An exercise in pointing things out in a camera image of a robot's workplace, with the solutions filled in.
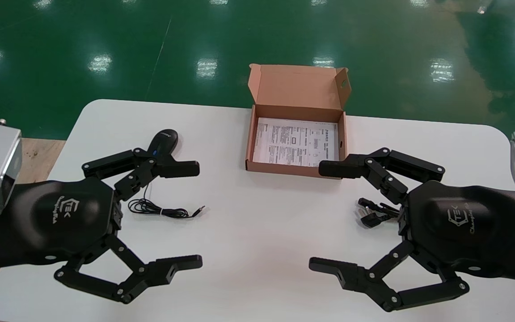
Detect white printed instruction sheet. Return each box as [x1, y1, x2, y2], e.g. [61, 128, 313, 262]
[252, 117, 340, 167]

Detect brown cardboard storage box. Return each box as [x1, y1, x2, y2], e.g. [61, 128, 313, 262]
[245, 63, 352, 180]

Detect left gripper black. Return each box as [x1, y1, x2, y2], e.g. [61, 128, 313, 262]
[0, 148, 203, 305]

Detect black wired computer mouse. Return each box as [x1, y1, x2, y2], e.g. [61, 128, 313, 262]
[128, 129, 206, 219]

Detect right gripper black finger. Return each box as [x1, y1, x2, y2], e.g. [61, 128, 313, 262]
[319, 148, 446, 205]

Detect black USB cable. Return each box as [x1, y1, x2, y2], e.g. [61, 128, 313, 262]
[357, 197, 404, 229]

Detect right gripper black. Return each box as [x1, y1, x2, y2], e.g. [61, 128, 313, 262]
[309, 181, 515, 313]

